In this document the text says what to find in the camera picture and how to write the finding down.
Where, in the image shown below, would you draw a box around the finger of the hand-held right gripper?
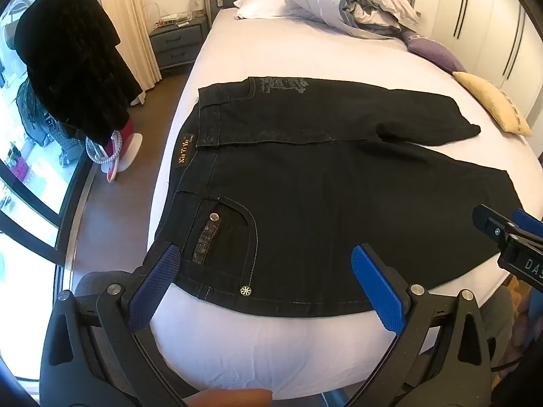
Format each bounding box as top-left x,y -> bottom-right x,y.
510,209 -> 543,240
472,204 -> 512,240

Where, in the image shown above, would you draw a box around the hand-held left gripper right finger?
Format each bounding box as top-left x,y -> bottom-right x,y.
339,243 -> 505,407

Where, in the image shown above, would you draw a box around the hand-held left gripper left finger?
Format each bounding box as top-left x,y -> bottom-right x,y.
38,243 -> 200,407

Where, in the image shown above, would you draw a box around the black denim pants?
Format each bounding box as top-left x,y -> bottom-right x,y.
144,75 -> 529,318

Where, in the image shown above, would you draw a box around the person's left hand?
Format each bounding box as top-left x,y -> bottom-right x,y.
203,390 -> 273,407

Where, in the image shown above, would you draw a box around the yellow cushion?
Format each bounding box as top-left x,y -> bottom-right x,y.
452,71 -> 532,137

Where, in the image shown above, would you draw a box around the pink and white stool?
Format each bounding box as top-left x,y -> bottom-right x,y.
85,118 -> 144,184

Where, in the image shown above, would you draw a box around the large window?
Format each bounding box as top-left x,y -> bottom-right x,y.
0,0 -> 100,384

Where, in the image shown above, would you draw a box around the purple cushion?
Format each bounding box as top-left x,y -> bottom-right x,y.
401,30 -> 467,74

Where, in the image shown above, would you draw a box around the white wardrobe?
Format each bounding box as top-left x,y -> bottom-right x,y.
418,0 -> 543,130

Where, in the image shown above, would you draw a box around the bed with white sheet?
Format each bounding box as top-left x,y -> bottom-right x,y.
148,6 -> 537,399

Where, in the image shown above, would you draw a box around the grey nightstand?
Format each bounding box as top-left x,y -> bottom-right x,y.
148,16 -> 209,71

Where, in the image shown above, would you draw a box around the black hanging garment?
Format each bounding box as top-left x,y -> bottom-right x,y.
14,0 -> 143,145

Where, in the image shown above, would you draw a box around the grey and white duvet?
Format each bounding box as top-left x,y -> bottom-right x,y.
284,0 -> 423,40

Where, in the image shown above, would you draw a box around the beige curtain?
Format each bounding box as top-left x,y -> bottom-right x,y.
94,0 -> 164,92

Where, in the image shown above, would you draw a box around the clear acrylic box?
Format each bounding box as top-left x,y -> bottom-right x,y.
158,12 -> 196,29

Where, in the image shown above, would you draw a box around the white pillow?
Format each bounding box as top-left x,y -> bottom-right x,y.
233,0 -> 306,20

